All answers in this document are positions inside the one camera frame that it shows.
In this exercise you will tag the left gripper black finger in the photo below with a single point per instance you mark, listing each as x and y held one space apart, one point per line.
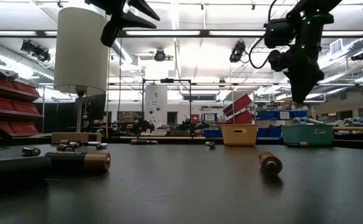
134 22
144 7

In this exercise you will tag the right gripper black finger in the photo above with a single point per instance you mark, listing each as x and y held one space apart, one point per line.
305 88
297 90

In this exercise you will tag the yellow plastic bin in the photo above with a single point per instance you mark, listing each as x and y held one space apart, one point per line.
239 135

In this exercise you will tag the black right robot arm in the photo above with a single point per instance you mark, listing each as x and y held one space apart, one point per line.
312 9

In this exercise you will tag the black background robot arm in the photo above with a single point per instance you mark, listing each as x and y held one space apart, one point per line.
140 126
193 126

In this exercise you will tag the blue storage bin row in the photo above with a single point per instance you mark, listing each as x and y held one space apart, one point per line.
280 114

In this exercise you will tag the white air vent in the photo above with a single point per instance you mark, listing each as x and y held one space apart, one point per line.
336 46

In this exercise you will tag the teal plastic bin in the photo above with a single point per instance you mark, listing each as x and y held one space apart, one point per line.
305 135

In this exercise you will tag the white shade wooden base lamp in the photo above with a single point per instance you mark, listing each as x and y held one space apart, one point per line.
81 56

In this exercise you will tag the red tilted storage bin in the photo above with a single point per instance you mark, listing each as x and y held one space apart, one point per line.
242 118
238 104

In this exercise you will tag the wooden workbench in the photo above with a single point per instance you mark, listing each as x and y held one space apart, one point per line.
355 128

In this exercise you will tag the white blue sign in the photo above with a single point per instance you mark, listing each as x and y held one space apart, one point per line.
209 117

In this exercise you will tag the black monitor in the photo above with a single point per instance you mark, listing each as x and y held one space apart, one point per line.
92 107

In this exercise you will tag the silver black battery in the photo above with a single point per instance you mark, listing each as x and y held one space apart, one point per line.
152 142
101 146
92 143
31 151
74 144

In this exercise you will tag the red storage bin rack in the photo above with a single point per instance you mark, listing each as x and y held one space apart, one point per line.
10 105

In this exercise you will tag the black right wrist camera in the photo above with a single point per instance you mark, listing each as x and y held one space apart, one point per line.
279 60

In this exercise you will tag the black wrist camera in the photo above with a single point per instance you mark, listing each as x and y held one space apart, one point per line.
279 60
110 34

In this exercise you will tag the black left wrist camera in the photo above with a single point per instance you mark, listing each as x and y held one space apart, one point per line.
110 34

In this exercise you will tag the black metal frame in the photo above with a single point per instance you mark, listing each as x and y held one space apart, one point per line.
167 80

